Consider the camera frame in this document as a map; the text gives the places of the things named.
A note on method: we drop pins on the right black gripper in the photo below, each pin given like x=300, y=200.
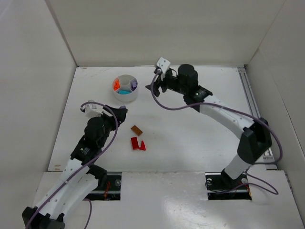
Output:
x=163, y=81

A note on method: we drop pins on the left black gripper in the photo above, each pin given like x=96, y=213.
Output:
x=114, y=116

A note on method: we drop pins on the long teal lego brick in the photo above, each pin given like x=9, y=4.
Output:
x=124, y=92

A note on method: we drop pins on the purple oval lego plate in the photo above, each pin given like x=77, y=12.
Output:
x=134, y=85

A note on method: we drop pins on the orange lego brick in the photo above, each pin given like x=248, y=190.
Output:
x=116, y=85

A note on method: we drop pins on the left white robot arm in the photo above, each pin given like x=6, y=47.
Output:
x=81, y=175

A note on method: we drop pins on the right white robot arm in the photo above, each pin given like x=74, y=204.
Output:
x=253, y=134

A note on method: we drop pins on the brown flat lego plate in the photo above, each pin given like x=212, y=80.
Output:
x=136, y=130

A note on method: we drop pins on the white round divided container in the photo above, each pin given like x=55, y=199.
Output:
x=125, y=84

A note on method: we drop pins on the red rectangular lego brick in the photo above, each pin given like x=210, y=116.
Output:
x=135, y=144

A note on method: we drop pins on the red sloped lego piece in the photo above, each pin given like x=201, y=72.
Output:
x=142, y=146

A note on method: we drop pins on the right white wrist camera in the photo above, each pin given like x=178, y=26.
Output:
x=161, y=67

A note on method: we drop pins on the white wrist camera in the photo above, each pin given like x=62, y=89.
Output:
x=90, y=110
x=161, y=67

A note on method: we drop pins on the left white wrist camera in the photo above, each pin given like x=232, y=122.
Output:
x=90, y=110

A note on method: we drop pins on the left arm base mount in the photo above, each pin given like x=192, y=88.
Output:
x=109, y=189

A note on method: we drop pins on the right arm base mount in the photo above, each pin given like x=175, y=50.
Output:
x=222, y=188

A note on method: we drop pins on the aluminium rail right side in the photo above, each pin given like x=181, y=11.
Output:
x=268, y=155

